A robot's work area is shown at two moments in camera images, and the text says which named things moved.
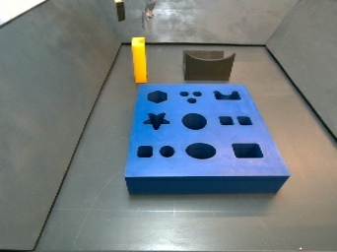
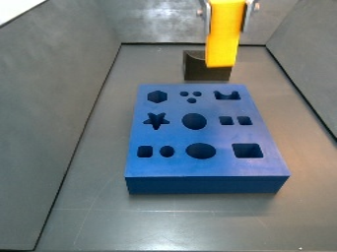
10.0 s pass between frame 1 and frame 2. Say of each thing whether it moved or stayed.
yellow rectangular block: moved
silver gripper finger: moved
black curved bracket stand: stayed
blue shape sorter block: stayed
